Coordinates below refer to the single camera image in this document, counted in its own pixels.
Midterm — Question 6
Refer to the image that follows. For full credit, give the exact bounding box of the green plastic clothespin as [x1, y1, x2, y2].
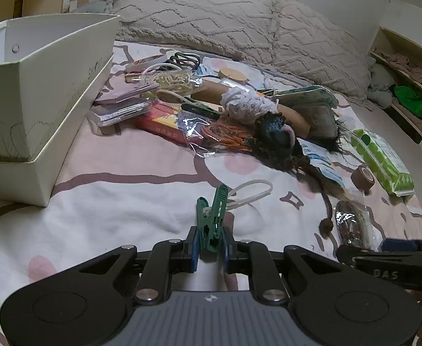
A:
[196, 184, 229, 262]

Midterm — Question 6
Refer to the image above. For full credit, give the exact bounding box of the green dotted wet wipes pack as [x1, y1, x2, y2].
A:
[350, 129, 415, 198]

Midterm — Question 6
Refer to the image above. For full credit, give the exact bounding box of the brown tape roll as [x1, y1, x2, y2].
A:
[351, 165, 375, 195]

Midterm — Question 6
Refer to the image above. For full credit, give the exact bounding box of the bag of orange rubber bands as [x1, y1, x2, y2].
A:
[177, 111, 253, 158]

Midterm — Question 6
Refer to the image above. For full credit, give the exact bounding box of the crocheted purple doll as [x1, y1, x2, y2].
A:
[220, 87, 336, 238]

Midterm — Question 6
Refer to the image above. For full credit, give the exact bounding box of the red flat box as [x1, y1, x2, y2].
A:
[134, 101, 188, 146]

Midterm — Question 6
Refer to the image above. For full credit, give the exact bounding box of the white blue medicine sachet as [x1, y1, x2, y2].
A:
[298, 139, 345, 188]

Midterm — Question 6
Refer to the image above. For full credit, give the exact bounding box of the black feather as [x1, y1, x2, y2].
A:
[313, 120, 348, 154]

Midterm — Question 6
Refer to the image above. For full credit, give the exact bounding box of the green cloth on shelf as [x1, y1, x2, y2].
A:
[394, 86, 422, 120]

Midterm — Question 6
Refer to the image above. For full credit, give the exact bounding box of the round wooden lid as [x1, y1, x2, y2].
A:
[219, 67, 247, 84]

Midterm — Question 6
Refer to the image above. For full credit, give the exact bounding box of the right wooden bedside shelf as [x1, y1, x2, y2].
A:
[369, 27, 422, 148]

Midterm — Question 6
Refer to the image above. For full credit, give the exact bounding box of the right beige textured pillow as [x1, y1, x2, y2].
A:
[272, 0, 370, 106]

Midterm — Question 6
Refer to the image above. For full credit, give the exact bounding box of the beige textured pillow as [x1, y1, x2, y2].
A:
[105, 0, 275, 65]
[272, 0, 370, 106]

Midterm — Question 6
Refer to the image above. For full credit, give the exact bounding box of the white storage box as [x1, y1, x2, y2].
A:
[0, 13, 119, 206]

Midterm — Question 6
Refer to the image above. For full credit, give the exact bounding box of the left beige textured pillow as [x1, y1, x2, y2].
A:
[105, 0, 275, 65]

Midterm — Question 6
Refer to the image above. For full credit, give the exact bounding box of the white cable tie loop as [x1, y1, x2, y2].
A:
[203, 179, 273, 214]

